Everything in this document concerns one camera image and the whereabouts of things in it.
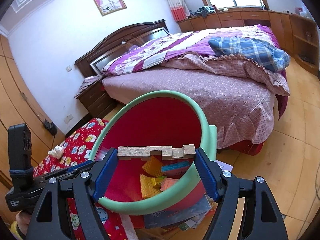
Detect dark clothes pile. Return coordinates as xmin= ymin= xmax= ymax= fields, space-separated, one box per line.
xmin=194 ymin=5 xmax=216 ymax=18

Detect green carton with white end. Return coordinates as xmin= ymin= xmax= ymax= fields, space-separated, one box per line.
xmin=161 ymin=162 xmax=190 ymax=173

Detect purple patchwork quilt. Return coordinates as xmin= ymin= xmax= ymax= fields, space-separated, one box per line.
xmin=102 ymin=24 xmax=290 ymax=97

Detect red waste bin green rim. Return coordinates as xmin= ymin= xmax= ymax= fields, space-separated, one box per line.
xmin=89 ymin=90 xmax=217 ymax=217

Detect white paper sheet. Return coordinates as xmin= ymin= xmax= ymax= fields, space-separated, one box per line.
xmin=215 ymin=159 xmax=234 ymax=172

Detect crumpled beige paper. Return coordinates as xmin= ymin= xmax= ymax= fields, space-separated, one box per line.
xmin=47 ymin=146 xmax=63 ymax=159

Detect black wall charger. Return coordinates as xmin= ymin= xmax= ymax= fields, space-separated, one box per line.
xmin=43 ymin=120 xmax=58 ymax=135

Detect bed with pink sheet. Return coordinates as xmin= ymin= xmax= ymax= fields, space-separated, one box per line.
xmin=101 ymin=25 xmax=292 ymax=155

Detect light wooden wardrobe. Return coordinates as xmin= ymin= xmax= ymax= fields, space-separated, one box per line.
xmin=0 ymin=34 xmax=65 ymax=198

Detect pink folded clothes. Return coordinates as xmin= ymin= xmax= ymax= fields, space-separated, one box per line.
xmin=79 ymin=75 xmax=103 ymax=92

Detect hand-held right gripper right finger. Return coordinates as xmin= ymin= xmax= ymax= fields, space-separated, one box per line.
xmin=195 ymin=147 xmax=288 ymax=240

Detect floral curtain with red hem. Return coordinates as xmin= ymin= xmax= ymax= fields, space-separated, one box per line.
xmin=161 ymin=0 xmax=191 ymax=22

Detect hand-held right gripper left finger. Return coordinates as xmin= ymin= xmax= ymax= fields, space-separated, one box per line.
xmin=26 ymin=147 xmax=118 ymax=240

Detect blue plaid pillow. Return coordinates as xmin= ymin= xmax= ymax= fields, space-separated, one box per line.
xmin=208 ymin=36 xmax=291 ymax=72

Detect red smiley printed tablecloth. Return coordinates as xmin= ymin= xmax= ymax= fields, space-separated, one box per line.
xmin=32 ymin=118 xmax=135 ymax=240

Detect dark wooden headboard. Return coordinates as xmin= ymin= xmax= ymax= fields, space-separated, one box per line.
xmin=74 ymin=19 xmax=168 ymax=78

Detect person's left hand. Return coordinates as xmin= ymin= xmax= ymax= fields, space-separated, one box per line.
xmin=15 ymin=211 xmax=32 ymax=240

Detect framed wall photo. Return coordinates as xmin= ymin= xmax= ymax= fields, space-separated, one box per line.
xmin=90 ymin=0 xmax=127 ymax=17

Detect narrow yellow foam net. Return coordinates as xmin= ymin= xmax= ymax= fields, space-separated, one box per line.
xmin=142 ymin=156 xmax=165 ymax=178

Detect orange cardboard box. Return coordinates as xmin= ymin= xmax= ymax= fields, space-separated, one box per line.
xmin=160 ymin=177 xmax=180 ymax=192

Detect dark wooden nightstand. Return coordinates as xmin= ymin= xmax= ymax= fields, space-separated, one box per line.
xmin=76 ymin=79 xmax=117 ymax=118

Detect low wooden cabinet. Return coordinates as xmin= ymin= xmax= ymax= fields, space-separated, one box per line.
xmin=177 ymin=9 xmax=320 ymax=75

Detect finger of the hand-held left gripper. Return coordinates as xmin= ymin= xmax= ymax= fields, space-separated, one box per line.
xmin=34 ymin=160 xmax=97 ymax=183

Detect dark printed box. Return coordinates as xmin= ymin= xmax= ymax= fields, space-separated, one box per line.
xmin=144 ymin=194 xmax=213 ymax=230

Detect notched wooden puzzle piece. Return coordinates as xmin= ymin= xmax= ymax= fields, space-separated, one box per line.
xmin=117 ymin=144 xmax=196 ymax=160

